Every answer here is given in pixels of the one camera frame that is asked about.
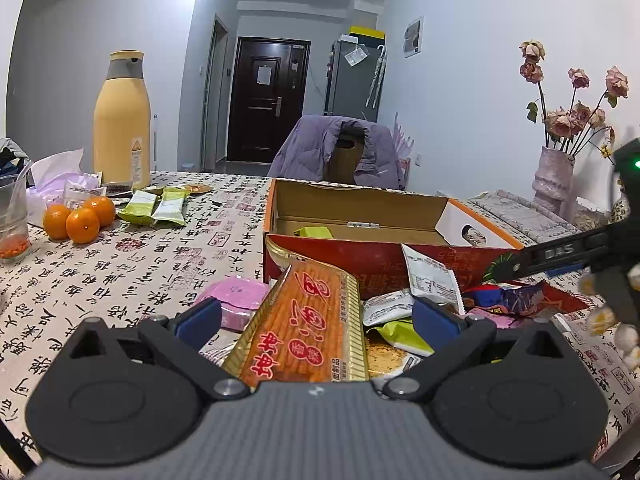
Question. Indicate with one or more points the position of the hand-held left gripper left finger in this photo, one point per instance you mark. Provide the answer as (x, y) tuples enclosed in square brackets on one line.
[(199, 319)]

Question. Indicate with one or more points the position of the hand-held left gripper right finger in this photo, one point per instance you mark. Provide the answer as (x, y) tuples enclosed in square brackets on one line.
[(435, 319)]

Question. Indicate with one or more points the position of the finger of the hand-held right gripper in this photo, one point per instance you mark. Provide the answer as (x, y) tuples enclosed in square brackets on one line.
[(517, 264)]

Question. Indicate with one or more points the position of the lime green snack bag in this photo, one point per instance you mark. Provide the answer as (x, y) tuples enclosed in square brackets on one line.
[(400, 337)]

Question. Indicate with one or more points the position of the white printed snack packet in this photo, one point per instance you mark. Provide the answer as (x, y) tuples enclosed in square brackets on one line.
[(430, 275)]

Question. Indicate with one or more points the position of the orange white crisp packet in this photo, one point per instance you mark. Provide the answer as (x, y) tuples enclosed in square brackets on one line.
[(387, 360)]

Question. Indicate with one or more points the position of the long orange biscuit package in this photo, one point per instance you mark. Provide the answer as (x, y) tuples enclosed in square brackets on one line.
[(305, 320)]

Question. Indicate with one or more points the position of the orange cardboard box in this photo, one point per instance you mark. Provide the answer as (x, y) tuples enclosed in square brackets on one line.
[(350, 200)]

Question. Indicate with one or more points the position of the person's right hand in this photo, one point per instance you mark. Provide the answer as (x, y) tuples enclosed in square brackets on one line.
[(600, 321)]

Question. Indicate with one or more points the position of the blue red snack packet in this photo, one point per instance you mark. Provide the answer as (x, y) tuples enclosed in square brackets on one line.
[(505, 297)]

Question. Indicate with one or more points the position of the pink textured table runner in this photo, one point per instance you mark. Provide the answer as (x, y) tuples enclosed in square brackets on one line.
[(520, 220)]

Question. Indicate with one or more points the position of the pink snack packet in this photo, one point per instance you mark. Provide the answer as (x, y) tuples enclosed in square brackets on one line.
[(240, 295)]

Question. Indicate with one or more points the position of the glass jar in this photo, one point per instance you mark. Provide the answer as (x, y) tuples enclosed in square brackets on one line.
[(590, 217)]

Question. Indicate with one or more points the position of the speckled vase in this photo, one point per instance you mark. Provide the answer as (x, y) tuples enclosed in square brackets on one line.
[(620, 210)]

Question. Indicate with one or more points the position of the pale pink textured vase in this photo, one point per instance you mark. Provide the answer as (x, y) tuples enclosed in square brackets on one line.
[(552, 180)]

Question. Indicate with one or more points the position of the round cracker packet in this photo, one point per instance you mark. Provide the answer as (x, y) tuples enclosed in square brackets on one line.
[(197, 189)]

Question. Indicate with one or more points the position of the bunch of dried pink roses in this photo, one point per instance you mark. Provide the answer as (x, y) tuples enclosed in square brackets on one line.
[(565, 120)]

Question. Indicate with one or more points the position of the yellow-green snack packet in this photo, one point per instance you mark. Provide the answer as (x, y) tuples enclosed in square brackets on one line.
[(315, 232)]

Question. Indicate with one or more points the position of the orange mandarin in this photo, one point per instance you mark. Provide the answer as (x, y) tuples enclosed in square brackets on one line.
[(54, 221), (82, 226), (102, 209)]

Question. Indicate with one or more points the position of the dark brown small packet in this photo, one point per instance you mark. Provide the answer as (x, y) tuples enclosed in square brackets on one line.
[(117, 190)]

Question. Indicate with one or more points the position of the brown chair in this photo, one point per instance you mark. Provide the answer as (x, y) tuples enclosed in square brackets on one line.
[(344, 160)]

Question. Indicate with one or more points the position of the purple puffer jacket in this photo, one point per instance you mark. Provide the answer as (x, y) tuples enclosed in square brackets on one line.
[(305, 150)]

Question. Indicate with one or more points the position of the white plastic bag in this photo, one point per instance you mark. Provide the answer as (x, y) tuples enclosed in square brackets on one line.
[(52, 175)]

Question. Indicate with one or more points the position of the yellow thermos bottle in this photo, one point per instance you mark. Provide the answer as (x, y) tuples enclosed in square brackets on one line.
[(122, 125)]

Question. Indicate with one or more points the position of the clear glass cup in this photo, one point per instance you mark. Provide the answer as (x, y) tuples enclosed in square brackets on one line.
[(12, 220)]

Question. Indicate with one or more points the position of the grey interior door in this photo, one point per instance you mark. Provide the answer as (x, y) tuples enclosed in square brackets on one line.
[(215, 100)]

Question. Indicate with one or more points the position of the dark brown entrance door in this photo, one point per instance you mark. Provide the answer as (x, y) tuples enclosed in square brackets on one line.
[(267, 110)]

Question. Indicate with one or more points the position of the white folded umbrella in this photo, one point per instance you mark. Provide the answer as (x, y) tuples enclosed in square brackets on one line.
[(377, 75)]

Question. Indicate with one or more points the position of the grey refrigerator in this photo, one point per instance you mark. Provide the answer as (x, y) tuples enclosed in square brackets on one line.
[(350, 90)]

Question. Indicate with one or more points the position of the pile of clothes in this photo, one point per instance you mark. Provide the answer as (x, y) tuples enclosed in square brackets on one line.
[(10, 152)]

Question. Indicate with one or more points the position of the white paper notice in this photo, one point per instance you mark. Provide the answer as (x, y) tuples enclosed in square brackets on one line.
[(264, 74)]

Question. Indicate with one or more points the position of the clear plastic bag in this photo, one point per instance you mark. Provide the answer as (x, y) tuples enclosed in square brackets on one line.
[(356, 55)]

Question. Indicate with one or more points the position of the yellow box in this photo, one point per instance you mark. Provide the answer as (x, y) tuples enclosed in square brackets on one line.
[(367, 32)]

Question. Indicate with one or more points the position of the wall electrical panel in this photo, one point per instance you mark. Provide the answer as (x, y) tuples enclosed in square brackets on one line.
[(413, 37)]

